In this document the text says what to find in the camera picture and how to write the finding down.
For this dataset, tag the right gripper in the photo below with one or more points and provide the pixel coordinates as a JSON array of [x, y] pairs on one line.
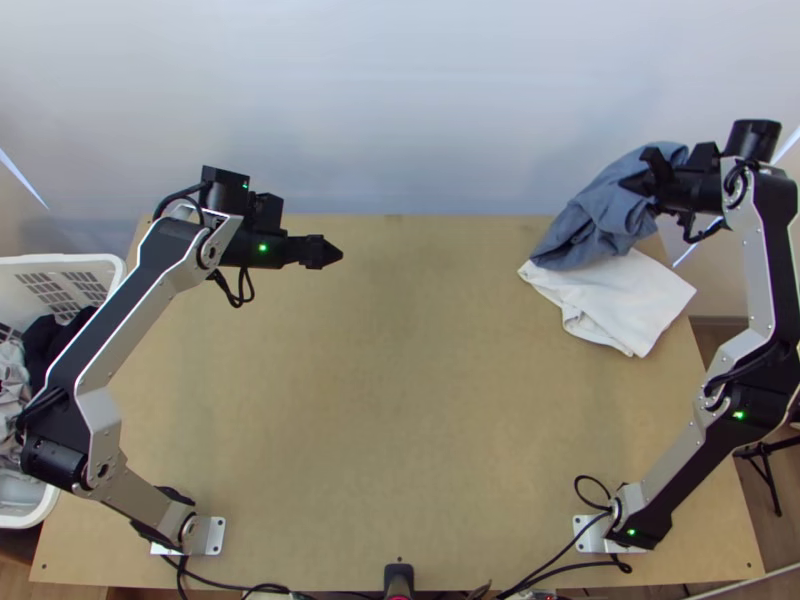
[[690, 190]]

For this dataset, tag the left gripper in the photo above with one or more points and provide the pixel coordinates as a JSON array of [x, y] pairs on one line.
[[281, 250]]

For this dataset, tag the blue t-shirt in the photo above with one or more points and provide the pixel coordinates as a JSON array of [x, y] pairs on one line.
[[594, 225]]

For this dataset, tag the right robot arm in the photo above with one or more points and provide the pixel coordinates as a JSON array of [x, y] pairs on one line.
[[759, 281]]

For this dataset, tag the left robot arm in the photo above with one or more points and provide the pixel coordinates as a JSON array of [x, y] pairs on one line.
[[119, 312]]

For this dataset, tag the white laundry basket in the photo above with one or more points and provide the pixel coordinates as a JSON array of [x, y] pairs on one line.
[[56, 275]]

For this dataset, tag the heap of clothes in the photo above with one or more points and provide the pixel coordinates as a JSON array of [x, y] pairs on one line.
[[40, 337]]

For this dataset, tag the black tripod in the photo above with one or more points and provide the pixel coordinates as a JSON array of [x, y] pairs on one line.
[[759, 451]]

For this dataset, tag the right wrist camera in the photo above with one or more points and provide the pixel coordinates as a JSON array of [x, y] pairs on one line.
[[703, 157]]

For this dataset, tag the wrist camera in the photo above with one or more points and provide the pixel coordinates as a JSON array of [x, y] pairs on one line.
[[703, 157], [267, 214]]

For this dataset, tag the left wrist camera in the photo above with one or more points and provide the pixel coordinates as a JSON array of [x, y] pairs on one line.
[[267, 214]]

